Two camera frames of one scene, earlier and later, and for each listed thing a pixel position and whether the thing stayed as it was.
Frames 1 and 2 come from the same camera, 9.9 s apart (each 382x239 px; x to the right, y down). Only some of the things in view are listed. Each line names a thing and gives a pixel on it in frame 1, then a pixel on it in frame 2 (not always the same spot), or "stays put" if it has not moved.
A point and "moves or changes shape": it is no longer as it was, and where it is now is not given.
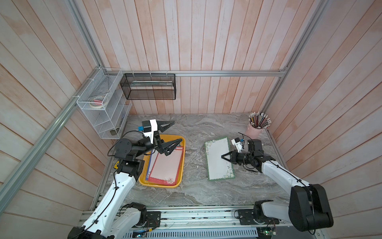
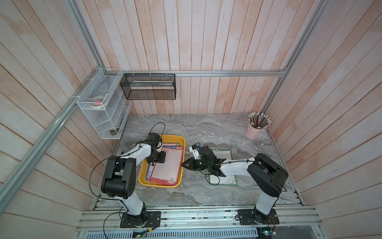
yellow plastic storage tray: x=171 y=139 stays put
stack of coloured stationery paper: x=163 y=169 stays put
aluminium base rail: x=208 y=217 stays put
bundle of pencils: x=259 y=121 stays put
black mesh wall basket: x=149 y=86 stays put
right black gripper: x=234 y=157 -> x=191 y=162
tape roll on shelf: x=97 y=101 stays put
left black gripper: x=162 y=148 -> x=161 y=160
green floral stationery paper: x=218 y=168 moves or changes shape
